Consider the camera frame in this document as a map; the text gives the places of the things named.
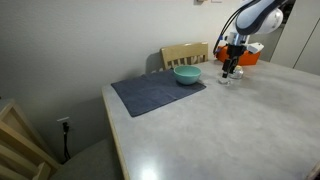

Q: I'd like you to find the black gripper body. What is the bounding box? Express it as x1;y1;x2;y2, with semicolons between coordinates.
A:
222;44;247;73

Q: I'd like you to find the orange cardboard box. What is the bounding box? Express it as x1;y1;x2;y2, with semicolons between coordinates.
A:
215;45;262;67

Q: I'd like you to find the mint green bowl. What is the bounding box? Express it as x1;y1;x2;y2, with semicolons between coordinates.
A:
173;65;202;86

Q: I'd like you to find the white closet door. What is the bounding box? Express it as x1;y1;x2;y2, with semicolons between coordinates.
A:
269;0;320;76

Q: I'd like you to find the dark blue cloth placemat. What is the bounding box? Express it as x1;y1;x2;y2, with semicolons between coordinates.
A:
110;69;207;118

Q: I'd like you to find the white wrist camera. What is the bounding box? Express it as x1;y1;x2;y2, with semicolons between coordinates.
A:
246;42;265;54

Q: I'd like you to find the black blue arm cable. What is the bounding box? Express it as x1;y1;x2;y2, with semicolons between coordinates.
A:
213;2;256;56

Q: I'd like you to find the white wall outlet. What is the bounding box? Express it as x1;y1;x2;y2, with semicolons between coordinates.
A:
56;116;71;126

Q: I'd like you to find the black plug with cable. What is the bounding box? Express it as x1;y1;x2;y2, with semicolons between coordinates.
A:
62;121;72;162

